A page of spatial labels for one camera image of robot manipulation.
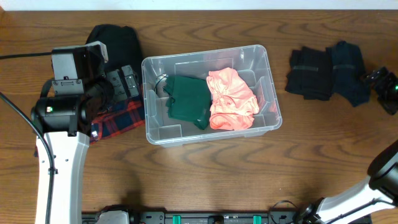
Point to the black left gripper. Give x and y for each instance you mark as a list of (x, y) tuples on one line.
[(123, 83)]

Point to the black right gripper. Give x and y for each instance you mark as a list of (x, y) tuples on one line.
[(388, 78)]

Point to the dark navy garment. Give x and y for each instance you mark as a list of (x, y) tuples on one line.
[(347, 69)]

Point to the dark green cloth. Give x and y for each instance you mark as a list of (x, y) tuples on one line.
[(189, 100)]

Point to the black ribbed garment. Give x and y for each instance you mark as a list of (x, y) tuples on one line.
[(310, 74)]

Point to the orange garment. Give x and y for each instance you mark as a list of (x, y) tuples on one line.
[(233, 103)]

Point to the clear plastic storage bin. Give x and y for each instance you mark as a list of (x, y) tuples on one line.
[(252, 64)]

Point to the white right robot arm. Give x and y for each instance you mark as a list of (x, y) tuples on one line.
[(378, 191)]

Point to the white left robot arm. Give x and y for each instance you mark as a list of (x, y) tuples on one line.
[(59, 196)]

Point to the red plaid folded shirt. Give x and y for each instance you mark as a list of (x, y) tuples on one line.
[(119, 118)]

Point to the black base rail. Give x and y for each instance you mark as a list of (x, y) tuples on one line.
[(122, 214)]

